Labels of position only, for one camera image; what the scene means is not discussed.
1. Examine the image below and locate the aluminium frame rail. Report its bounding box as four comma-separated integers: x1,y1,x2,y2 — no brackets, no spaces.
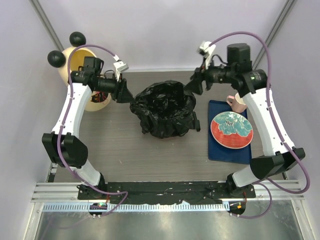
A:
31,179,306,203

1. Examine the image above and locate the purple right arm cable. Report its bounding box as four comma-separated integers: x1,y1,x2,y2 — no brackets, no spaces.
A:
211,31,311,219

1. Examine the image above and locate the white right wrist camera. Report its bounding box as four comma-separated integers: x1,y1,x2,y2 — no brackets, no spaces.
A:
197,41,216,70

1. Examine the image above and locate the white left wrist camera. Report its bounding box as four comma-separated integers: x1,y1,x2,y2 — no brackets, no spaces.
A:
113,59,129,82

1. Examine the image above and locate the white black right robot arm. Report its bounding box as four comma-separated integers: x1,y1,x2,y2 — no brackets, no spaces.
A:
184,41,306,198

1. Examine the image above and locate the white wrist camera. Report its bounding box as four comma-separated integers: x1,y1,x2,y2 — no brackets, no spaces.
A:
113,59,129,82
197,41,216,70

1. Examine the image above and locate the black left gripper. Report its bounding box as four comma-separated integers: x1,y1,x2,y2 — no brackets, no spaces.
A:
94,72,136,104

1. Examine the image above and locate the white slotted cable duct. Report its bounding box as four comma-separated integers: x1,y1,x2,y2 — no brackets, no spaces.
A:
42,201,230,213

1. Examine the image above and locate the pink ceramic mug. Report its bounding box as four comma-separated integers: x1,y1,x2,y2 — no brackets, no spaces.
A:
226,93,247,114

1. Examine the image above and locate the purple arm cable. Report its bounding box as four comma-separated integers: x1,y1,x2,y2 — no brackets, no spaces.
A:
211,31,311,219
56,44,130,217

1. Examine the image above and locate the black trash bag roll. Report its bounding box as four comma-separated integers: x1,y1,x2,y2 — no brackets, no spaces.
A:
192,111,201,132

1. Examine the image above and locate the red teal floral plate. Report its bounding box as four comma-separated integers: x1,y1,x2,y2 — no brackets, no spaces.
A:
210,111,254,150

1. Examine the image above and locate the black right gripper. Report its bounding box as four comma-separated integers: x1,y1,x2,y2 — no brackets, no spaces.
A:
183,57,235,96

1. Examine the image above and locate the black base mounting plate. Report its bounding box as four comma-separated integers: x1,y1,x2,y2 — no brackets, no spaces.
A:
77,181,256,205

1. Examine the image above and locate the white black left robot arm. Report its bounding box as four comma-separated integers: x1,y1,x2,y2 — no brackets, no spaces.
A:
42,56,134,200

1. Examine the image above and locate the dark blue tray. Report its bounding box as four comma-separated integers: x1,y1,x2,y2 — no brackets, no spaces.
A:
207,100,252,165

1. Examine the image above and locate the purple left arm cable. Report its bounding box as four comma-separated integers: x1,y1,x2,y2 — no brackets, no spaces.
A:
56,44,130,217

